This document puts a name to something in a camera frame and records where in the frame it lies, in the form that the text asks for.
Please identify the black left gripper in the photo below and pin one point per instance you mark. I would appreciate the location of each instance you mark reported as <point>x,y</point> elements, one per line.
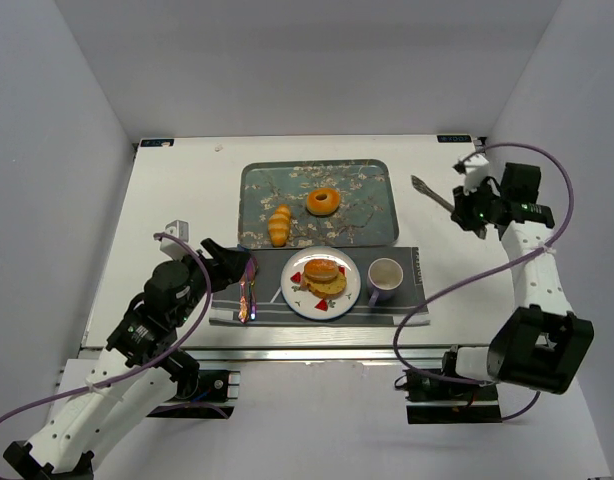
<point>219,262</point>

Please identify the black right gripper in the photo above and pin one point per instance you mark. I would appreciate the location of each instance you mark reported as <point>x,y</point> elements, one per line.
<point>464,211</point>

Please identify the metal serving tongs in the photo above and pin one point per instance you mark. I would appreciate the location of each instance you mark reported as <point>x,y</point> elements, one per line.
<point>420,186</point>

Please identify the round sesame bun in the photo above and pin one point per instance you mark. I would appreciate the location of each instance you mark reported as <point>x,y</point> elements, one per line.
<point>321,270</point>

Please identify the brown bread slice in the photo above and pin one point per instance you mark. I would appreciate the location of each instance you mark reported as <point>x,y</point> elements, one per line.
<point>326,289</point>

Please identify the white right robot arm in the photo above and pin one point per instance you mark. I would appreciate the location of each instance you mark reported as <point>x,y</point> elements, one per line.
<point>542,344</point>

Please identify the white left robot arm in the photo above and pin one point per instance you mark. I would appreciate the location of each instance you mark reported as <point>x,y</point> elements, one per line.
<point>141,367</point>

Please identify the iridescent table knife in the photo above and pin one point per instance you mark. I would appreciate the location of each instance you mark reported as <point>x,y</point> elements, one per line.
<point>252,271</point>
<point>244,305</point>

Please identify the grey striped placemat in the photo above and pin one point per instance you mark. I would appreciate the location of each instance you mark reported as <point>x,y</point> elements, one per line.
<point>273,311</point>

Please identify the striped orange croissant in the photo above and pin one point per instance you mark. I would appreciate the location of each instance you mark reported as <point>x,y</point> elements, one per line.
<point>279,225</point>

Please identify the right blue table label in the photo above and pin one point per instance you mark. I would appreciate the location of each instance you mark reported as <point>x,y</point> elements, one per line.
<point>454,138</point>

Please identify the blue table label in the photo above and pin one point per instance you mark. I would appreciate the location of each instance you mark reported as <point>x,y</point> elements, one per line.
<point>156,143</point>
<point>454,138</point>

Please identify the watermelon pattern white plate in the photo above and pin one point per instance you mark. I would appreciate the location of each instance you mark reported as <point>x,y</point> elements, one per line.
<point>306,303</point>

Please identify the floral grey serving tray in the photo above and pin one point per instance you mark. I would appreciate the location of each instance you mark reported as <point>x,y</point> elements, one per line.
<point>366,216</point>

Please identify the purple ceramic mug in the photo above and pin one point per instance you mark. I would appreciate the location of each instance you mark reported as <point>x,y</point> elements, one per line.
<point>384,277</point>

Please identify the left blue table label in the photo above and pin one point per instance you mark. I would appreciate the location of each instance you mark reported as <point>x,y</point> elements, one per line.
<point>156,143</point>

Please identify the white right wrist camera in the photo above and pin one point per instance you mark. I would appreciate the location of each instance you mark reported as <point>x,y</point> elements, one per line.
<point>474,168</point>

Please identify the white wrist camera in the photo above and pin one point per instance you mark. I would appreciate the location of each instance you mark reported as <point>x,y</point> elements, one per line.
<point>474,168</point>
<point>176,233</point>

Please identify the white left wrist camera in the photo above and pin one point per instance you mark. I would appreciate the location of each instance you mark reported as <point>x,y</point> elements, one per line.
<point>176,233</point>

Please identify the orange ring donut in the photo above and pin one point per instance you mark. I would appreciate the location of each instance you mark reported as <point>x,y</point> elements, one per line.
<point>323,201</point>

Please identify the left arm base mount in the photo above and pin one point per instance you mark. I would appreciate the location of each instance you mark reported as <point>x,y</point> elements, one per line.
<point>200,392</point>

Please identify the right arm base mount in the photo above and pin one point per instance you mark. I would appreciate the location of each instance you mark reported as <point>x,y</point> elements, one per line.
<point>460,391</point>

